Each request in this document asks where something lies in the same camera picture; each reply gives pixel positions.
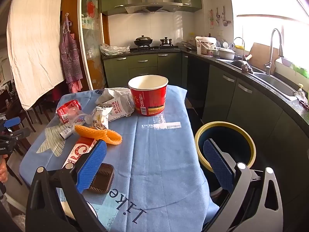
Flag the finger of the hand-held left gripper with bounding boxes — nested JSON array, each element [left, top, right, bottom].
[[0, 117, 22, 132], [0, 128, 31, 142]]

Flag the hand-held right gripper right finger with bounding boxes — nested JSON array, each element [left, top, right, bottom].
[[203, 138, 284, 232]]

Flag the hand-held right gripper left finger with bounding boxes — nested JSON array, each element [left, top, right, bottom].
[[25, 139, 108, 232]]

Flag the red white milk carton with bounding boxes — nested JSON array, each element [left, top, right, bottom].
[[61, 136, 98, 170]]

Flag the yellow-rimmed dark trash bin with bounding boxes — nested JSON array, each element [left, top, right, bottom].
[[194, 121, 256, 199]]

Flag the white yellow snack wrapper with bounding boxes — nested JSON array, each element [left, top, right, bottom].
[[93, 106, 113, 130]]

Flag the person's left hand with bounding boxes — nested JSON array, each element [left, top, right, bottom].
[[0, 157, 9, 183]]

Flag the dark brown plastic tray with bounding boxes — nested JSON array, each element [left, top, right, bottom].
[[86, 163, 115, 194]]

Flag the orange foam net sleeve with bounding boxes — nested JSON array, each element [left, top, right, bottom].
[[74, 125, 123, 145]]

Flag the dark wooden chair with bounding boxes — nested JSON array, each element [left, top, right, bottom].
[[29, 94, 58, 126]]

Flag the crumpled clear plastic bottle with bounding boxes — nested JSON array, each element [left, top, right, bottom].
[[64, 109, 93, 130]]

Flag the crushed red soda can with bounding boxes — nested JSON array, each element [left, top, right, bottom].
[[56, 100, 82, 125]]

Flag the blue printed tablecloth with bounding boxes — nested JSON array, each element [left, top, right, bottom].
[[19, 84, 220, 232]]

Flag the green base cabinets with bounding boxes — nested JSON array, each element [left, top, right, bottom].
[[103, 51, 309, 199]]

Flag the crumpled white-label plastic bottle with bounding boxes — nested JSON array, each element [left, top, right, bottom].
[[107, 95, 136, 122]]

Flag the white hanging cloth sheet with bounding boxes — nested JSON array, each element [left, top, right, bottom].
[[6, 0, 65, 110]]

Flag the purple checked apron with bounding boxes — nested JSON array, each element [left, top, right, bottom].
[[60, 13, 83, 93]]

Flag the red paper noodle bowl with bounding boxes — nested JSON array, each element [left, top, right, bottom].
[[128, 75, 169, 117]]

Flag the steel kitchen sink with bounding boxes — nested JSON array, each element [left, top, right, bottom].
[[217, 58, 298, 101]]

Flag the black pan in sink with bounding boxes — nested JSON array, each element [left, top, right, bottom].
[[230, 59, 254, 74]]

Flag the white enamel pot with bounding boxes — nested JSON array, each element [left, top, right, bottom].
[[217, 48, 238, 60]]

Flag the glass sliding door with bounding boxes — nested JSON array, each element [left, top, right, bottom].
[[78, 0, 109, 91]]

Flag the wooden cutting board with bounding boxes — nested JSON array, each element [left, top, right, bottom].
[[246, 43, 279, 70]]

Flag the clear plastic bag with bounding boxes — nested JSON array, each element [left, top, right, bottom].
[[100, 43, 131, 56]]

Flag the white plastic bucket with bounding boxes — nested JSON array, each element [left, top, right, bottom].
[[195, 36, 217, 56]]

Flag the dish rack with dishes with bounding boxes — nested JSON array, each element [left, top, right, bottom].
[[216, 39, 233, 50]]

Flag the small white bowl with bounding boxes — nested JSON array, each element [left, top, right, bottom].
[[275, 57, 294, 67]]

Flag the steel kitchen faucet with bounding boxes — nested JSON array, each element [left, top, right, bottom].
[[264, 28, 284, 75]]

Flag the black gas stove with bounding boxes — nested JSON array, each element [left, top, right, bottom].
[[130, 45, 180, 52]]

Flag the black wok with lid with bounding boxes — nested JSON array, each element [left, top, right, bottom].
[[134, 35, 154, 47]]

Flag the hanging steel ladle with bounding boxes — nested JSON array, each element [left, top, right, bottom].
[[222, 6, 230, 27]]

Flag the kitchen window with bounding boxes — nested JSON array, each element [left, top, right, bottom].
[[228, 0, 309, 70]]

